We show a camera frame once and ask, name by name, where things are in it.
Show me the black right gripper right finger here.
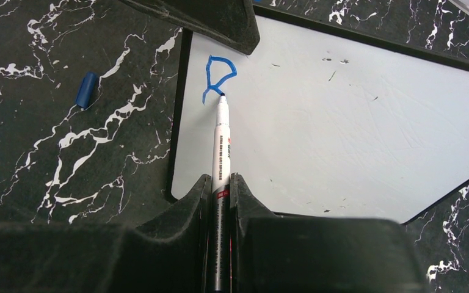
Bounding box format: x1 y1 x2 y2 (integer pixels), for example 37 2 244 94
230 173 429 292

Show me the blue white marker pen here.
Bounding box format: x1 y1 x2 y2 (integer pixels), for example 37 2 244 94
207 93 231 292

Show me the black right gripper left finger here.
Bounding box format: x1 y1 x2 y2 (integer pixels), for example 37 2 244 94
0 175 211 292

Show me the blue marker cap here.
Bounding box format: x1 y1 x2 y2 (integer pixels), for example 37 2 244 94
75 71 97 109

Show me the black framed whiteboard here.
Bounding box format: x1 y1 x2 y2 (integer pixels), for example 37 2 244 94
169 13 469 223

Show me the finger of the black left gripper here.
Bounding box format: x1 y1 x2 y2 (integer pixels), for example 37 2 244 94
123 0 260 55

